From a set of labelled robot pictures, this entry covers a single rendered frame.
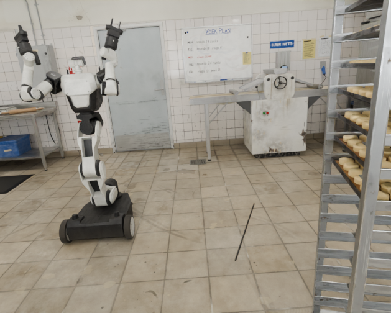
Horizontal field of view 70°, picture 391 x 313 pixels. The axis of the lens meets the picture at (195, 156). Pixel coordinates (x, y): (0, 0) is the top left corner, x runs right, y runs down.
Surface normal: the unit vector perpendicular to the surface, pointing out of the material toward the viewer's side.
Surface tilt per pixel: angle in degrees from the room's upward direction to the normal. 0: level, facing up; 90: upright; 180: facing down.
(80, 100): 90
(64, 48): 90
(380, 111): 90
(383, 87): 90
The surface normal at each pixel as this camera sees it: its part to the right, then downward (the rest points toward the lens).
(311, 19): 0.02, 0.29
